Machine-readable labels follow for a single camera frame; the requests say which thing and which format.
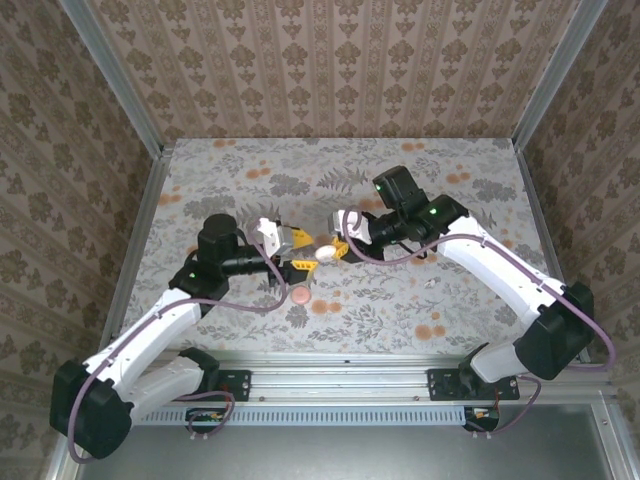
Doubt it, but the black mounting plate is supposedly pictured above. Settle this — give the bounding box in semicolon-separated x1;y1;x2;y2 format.
215;368;252;402
427;368;521;402

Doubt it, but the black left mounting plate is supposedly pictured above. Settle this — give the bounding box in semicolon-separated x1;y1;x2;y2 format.
215;368;252;402

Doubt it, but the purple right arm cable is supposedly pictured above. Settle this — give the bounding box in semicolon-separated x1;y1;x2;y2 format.
341;207;617;436

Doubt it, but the grey metal panel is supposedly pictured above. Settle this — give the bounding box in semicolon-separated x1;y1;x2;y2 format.
47;403;640;480

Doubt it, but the aluminium frame post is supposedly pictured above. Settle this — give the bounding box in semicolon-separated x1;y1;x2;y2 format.
58;0;166;154
512;0;611;151

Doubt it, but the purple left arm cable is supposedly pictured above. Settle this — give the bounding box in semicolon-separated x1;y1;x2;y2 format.
67;218;292;464

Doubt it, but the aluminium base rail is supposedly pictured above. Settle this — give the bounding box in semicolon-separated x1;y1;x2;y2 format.
149;349;614;405

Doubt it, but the floral patterned table cover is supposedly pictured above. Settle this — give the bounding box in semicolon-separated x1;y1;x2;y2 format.
112;137;576;357

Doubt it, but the thin black cable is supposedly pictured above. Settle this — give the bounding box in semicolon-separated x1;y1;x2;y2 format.
392;238;430;262

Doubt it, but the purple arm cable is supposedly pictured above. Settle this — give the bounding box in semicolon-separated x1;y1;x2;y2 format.
67;218;292;464
341;207;617;436

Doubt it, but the black controller board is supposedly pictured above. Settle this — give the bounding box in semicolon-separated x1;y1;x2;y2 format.
463;405;502;432
185;407;227;434

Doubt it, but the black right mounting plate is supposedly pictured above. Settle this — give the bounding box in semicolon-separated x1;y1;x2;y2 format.
427;368;521;402

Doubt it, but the aluminium table side rail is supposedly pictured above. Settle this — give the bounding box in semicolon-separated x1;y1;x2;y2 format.
513;139;592;364
97;142;176;354

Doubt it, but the white slotted cable duct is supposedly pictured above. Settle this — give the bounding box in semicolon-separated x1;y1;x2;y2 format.
133;405;469;427

